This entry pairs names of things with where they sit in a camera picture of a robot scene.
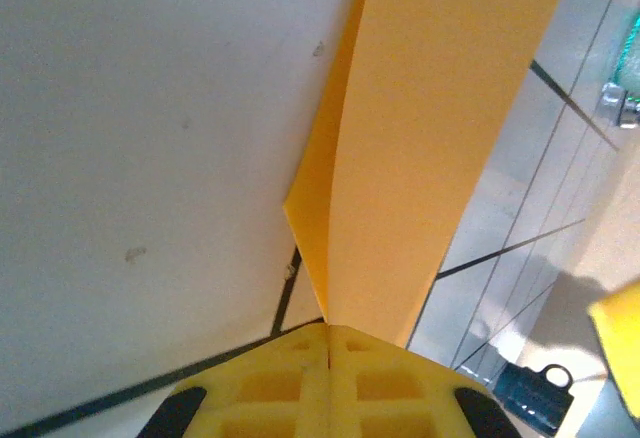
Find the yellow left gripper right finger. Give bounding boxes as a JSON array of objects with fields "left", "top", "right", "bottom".
[{"left": 329, "top": 325, "right": 521, "bottom": 438}]

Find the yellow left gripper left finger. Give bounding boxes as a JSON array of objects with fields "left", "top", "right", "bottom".
[{"left": 137, "top": 322, "right": 330, "bottom": 438}]

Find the orange paper sheet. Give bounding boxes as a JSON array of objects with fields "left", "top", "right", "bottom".
[{"left": 282, "top": 0, "right": 572, "bottom": 349}]

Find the dark blue mug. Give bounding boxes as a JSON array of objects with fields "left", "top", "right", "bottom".
[{"left": 494, "top": 362, "right": 576, "bottom": 437}]

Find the chrome glass rack stand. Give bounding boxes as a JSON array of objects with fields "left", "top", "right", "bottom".
[{"left": 599, "top": 82, "right": 640, "bottom": 130}]

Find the teal textured plastic cup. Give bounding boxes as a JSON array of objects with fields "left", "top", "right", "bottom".
[{"left": 612, "top": 7, "right": 640, "bottom": 99}]

